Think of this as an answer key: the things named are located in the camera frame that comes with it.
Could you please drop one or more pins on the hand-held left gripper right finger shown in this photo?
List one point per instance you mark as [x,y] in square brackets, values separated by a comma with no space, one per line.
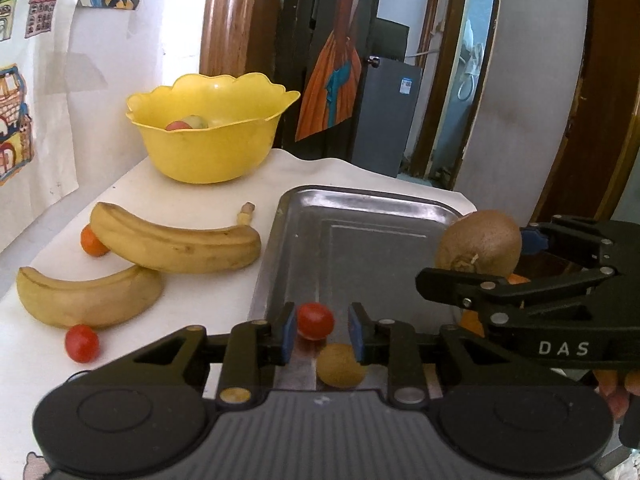
[356,332]

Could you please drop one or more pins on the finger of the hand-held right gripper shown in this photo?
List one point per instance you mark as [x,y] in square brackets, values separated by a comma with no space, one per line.
[531,241]
[450,285]

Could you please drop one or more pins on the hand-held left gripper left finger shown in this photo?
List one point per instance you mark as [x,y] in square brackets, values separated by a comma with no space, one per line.
[287,332]

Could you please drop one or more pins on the red cherry tomato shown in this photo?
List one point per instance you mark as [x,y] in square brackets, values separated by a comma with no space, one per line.
[315,321]
[81,343]

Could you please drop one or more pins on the small yellowish round fruit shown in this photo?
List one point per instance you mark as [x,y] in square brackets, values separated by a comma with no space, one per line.
[340,366]

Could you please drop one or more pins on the brown kiwi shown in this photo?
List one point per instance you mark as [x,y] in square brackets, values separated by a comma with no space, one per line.
[480,242]

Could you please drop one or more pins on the metal tray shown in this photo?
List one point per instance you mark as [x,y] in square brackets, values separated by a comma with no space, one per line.
[360,250]

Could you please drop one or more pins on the yellow banana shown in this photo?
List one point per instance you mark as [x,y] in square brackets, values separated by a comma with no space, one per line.
[175,250]
[85,297]

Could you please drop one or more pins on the person's right hand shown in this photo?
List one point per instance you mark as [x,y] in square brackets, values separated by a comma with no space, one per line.
[619,394]

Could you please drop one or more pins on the grey refrigerator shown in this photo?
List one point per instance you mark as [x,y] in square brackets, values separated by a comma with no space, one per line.
[385,120]

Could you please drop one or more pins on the yellow plastic bowl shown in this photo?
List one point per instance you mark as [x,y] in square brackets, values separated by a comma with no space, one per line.
[210,155]

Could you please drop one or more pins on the orange cherry tomato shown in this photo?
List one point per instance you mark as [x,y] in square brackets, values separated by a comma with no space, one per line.
[90,244]

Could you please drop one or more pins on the small green fruit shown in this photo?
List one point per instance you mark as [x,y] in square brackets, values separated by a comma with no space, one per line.
[196,121]

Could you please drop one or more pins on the portrait painting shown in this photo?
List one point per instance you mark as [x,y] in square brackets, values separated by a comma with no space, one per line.
[335,80]

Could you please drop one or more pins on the small red fruit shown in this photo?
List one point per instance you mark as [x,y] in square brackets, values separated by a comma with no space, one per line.
[174,126]

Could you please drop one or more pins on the dark wooden door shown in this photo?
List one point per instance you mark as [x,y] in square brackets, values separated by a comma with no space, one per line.
[300,35]

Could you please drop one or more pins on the coloured houses drawing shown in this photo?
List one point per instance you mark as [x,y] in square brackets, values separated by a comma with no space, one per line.
[55,110]

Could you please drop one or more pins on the wide wooden door frame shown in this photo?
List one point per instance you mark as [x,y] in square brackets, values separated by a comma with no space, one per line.
[605,110]

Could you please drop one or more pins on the brown doorway frame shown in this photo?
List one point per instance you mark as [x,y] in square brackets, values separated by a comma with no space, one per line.
[450,60]

